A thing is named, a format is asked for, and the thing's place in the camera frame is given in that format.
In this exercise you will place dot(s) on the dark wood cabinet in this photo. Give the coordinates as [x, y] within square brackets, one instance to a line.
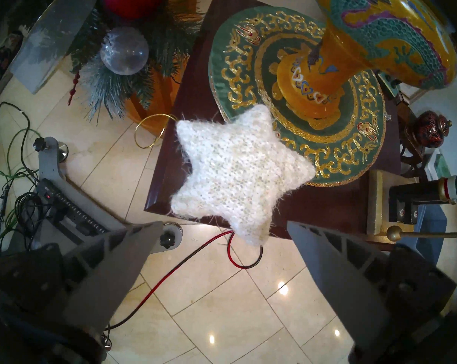
[198, 82]

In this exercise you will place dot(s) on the white glitter star ornament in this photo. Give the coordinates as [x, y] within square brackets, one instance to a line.
[236, 170]

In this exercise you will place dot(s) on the white glitter ball ornament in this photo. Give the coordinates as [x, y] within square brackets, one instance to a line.
[124, 50]

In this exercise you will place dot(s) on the yellow porcelain lidded jar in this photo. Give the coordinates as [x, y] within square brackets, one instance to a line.
[387, 33]

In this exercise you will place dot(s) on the green gold round plate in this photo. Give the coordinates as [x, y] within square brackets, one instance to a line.
[251, 52]

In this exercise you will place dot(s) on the folded patterned rug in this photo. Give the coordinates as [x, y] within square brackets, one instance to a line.
[1, 63]

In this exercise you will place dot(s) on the small dark wooden stool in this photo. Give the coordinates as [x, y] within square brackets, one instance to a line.
[410, 139]

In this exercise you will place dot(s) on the green jade carving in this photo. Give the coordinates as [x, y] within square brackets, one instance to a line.
[442, 166]

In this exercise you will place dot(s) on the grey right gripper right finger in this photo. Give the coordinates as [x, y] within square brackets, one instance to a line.
[342, 283]

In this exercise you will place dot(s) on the green pine garland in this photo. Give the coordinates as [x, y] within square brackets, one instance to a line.
[111, 90]

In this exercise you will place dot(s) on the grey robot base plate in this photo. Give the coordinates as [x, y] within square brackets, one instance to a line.
[48, 166]

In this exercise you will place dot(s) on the tall red crowned nutcracker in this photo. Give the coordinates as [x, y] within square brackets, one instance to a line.
[403, 196]

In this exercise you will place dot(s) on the black base plate knob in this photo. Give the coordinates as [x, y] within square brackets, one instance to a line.
[168, 239]
[39, 143]

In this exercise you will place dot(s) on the red ball ornament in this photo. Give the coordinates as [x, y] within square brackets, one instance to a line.
[133, 1]

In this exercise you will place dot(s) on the blue grey square bin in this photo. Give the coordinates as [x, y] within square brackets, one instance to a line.
[435, 223]

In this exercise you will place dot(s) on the sheer white gold-edged ribbon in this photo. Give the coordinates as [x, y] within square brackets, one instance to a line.
[50, 44]

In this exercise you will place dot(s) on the dark red cloisonne jar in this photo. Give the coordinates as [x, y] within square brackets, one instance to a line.
[431, 125]

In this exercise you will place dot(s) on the black power strip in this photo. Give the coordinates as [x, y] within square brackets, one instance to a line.
[69, 207]

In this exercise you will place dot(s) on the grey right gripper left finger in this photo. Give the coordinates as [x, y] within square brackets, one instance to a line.
[107, 268]

